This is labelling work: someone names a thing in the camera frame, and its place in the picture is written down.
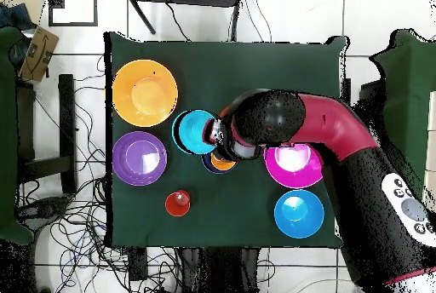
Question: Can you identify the black floor stand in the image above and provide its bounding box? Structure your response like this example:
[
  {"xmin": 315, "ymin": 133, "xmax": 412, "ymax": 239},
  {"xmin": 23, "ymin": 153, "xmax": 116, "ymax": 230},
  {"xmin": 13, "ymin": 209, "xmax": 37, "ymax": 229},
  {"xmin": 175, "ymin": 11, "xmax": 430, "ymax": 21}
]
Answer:
[{"xmin": 16, "ymin": 73, "xmax": 78, "ymax": 194}]

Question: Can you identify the cardboard box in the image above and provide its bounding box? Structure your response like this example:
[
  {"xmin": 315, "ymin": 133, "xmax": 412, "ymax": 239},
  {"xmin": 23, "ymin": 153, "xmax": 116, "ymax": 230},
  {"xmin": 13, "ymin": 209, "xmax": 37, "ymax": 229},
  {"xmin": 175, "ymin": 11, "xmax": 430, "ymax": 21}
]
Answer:
[{"xmin": 19, "ymin": 26, "xmax": 60, "ymax": 83}]

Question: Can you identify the green covered side table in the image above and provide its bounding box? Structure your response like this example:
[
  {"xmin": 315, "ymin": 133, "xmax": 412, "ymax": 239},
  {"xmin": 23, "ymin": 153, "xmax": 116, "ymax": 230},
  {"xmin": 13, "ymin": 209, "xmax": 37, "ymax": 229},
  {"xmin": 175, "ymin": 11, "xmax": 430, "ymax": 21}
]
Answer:
[
  {"xmin": 0, "ymin": 26, "xmax": 35, "ymax": 246},
  {"xmin": 369, "ymin": 28, "xmax": 436, "ymax": 198}
]

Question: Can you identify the black power strip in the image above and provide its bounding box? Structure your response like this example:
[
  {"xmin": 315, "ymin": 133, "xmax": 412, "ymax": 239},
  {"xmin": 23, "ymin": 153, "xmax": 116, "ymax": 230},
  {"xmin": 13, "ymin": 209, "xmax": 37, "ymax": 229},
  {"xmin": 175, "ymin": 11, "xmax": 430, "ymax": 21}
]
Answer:
[{"xmin": 128, "ymin": 247, "xmax": 148, "ymax": 281}]

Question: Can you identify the large pink bowl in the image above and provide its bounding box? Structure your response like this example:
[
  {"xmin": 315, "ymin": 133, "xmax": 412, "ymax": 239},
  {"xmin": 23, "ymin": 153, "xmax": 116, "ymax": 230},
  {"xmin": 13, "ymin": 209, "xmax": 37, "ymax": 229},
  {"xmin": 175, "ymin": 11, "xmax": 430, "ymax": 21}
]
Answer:
[{"xmin": 263, "ymin": 144, "xmax": 324, "ymax": 190}]

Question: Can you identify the orange cup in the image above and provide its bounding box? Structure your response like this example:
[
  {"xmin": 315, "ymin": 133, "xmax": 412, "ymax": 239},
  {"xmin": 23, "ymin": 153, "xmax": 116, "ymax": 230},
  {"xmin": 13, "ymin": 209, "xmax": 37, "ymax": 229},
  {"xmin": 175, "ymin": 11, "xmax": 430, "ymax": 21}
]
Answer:
[{"xmin": 209, "ymin": 152, "xmax": 238, "ymax": 172}]

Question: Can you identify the red cup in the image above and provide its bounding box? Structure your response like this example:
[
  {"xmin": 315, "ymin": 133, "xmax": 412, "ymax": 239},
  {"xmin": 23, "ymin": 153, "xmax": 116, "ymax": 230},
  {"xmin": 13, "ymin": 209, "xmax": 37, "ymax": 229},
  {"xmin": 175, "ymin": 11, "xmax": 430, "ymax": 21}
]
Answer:
[{"xmin": 164, "ymin": 189, "xmax": 192, "ymax": 218}]

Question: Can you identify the medium sky blue bowl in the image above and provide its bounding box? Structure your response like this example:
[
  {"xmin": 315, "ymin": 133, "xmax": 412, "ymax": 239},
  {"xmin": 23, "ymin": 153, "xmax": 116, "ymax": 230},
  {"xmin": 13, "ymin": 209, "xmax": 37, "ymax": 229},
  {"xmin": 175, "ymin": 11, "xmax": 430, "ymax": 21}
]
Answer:
[{"xmin": 273, "ymin": 189, "xmax": 325, "ymax": 239}]

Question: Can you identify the small cyan bowl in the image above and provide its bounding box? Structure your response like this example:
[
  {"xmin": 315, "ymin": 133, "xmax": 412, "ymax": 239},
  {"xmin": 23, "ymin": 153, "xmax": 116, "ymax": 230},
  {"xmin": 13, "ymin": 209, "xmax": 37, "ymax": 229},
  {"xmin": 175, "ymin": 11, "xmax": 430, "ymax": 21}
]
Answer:
[{"xmin": 171, "ymin": 109, "xmax": 219, "ymax": 155}]

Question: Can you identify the black stand foot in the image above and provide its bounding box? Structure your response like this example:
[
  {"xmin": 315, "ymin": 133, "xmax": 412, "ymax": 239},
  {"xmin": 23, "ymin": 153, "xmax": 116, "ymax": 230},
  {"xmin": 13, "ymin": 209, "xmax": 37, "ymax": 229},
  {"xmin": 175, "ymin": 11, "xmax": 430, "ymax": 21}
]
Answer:
[{"xmin": 16, "ymin": 196, "xmax": 71, "ymax": 231}]

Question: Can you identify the black box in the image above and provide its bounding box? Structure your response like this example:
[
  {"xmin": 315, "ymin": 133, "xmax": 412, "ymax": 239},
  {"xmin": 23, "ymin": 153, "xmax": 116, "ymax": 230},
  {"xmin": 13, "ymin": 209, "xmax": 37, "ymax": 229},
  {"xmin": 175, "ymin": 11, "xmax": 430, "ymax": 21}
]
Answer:
[{"xmin": 359, "ymin": 79, "xmax": 387, "ymax": 106}]

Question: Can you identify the small dark blue bowl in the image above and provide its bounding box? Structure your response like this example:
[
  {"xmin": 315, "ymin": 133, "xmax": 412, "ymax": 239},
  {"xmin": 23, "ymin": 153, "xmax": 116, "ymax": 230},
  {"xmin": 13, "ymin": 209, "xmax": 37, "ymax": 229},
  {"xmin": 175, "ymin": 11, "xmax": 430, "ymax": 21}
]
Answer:
[{"xmin": 201, "ymin": 152, "xmax": 239, "ymax": 175}]

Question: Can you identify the large yellow bowl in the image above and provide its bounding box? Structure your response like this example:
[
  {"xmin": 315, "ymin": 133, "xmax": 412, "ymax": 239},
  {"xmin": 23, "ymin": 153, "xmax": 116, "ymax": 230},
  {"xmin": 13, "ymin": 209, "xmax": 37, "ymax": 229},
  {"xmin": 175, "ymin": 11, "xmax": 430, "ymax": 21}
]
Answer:
[{"xmin": 112, "ymin": 59, "xmax": 179, "ymax": 128}]

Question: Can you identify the blue cloth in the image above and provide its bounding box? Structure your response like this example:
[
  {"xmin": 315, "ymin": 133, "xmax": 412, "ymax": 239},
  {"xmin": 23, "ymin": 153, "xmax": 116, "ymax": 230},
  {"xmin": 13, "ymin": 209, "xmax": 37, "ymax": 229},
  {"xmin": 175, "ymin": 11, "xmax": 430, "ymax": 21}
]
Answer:
[{"xmin": 0, "ymin": 2, "xmax": 35, "ymax": 32}]

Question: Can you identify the dark green tablecloth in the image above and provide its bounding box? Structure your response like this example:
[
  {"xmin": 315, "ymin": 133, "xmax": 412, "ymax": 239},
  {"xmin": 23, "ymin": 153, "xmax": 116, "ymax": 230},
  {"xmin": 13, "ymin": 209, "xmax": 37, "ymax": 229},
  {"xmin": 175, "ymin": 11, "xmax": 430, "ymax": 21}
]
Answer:
[{"xmin": 103, "ymin": 31, "xmax": 348, "ymax": 250}]

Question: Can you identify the black square frame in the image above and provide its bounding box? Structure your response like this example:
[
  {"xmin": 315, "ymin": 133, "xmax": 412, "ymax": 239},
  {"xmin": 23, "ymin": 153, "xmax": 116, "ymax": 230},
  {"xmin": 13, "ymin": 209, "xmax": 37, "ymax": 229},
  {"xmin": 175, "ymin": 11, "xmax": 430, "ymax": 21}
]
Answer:
[{"xmin": 48, "ymin": 0, "xmax": 99, "ymax": 27}]

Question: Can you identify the tangle of cables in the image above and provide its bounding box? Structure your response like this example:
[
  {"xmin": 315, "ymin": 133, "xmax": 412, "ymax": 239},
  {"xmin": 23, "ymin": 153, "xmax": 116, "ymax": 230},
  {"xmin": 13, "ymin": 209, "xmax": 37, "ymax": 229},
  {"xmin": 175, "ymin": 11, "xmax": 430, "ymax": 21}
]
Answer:
[{"xmin": 14, "ymin": 54, "xmax": 185, "ymax": 293}]

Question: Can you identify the purple bowl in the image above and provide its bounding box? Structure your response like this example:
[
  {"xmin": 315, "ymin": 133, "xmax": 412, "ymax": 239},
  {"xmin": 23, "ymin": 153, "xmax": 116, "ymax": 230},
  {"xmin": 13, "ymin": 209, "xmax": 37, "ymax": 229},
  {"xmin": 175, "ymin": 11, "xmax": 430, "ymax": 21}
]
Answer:
[{"xmin": 112, "ymin": 130, "xmax": 169, "ymax": 187}]

